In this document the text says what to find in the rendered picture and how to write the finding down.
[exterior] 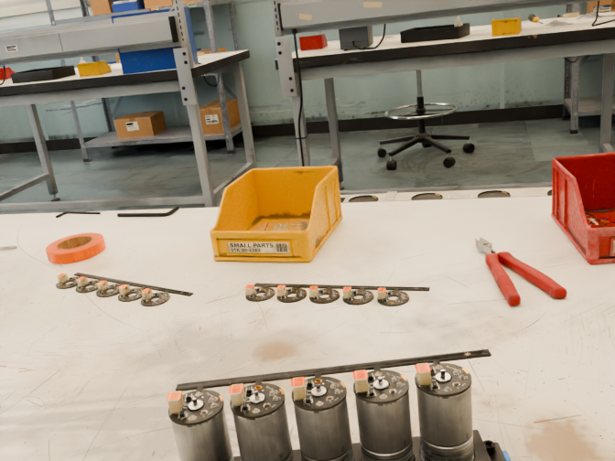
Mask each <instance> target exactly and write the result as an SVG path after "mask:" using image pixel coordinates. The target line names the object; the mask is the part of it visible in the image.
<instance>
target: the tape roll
mask: <svg viewBox="0 0 615 461"><path fill-rule="evenodd" d="M105 247H106V246H105V242H104V238H103V236H102V235H101V234H100V233H94V232H89V233H80V234H75V235H71V236H68V237H65V238H62V239H59V240H57V241H54V242H52V243H51V244H50V245H49V246H48V247H47V248H46V253H47V256H48V259H49V261H50V262H51V263H56V264H65V263H77V262H81V261H84V260H87V259H90V258H91V257H94V256H96V255H98V254H100V253H101V252H103V251H104V249H105Z"/></svg>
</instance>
